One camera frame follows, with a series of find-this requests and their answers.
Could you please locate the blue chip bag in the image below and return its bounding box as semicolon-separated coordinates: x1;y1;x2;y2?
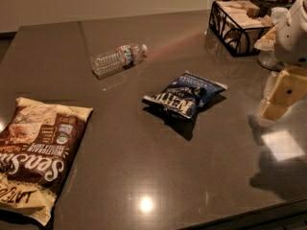
143;72;228;120

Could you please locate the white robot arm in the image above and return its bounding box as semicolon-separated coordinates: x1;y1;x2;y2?
259;0;307;121

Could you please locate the brown chip bag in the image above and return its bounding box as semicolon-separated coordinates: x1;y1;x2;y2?
0;98;92;225

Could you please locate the glass stand with packets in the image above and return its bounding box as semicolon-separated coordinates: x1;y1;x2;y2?
253;24;286;72

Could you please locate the clear plastic water bottle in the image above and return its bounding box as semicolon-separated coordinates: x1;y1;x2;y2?
90;44;148;80

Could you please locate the black wire napkin caddy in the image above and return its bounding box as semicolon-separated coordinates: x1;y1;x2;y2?
209;0;272;57

